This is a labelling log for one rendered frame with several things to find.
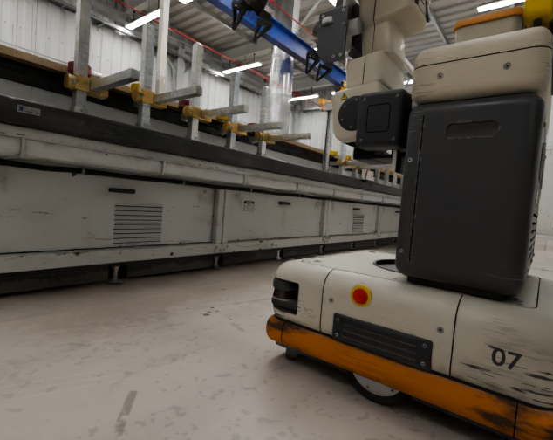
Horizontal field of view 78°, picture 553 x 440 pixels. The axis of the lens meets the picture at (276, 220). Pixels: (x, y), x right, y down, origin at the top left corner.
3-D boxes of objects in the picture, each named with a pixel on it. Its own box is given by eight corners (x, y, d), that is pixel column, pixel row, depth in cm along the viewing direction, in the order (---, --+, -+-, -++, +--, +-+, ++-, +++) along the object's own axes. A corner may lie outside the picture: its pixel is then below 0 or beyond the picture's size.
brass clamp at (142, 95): (167, 108, 147) (168, 96, 147) (138, 99, 136) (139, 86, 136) (159, 110, 151) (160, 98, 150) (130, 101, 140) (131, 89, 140)
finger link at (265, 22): (238, 32, 120) (249, 4, 116) (253, 41, 125) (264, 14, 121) (249, 38, 116) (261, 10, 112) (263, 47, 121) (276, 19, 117)
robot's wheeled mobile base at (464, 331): (556, 356, 106) (566, 277, 105) (566, 474, 56) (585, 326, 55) (356, 303, 148) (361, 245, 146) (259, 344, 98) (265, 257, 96)
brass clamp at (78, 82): (109, 98, 127) (109, 84, 127) (69, 86, 117) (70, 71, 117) (101, 99, 131) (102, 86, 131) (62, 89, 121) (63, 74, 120)
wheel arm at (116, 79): (139, 83, 108) (140, 69, 108) (129, 79, 105) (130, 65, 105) (80, 99, 135) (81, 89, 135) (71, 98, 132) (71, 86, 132)
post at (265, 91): (263, 169, 202) (270, 87, 199) (260, 169, 199) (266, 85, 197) (259, 169, 204) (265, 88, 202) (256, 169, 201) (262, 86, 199)
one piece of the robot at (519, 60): (530, 310, 107) (563, 36, 102) (520, 367, 64) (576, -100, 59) (419, 286, 127) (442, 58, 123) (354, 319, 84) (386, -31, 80)
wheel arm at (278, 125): (283, 130, 167) (283, 121, 167) (279, 129, 164) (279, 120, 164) (221, 135, 194) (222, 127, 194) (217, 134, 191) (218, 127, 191)
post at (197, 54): (196, 147, 162) (203, 44, 160) (190, 146, 160) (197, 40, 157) (192, 147, 165) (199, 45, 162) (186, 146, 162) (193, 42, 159)
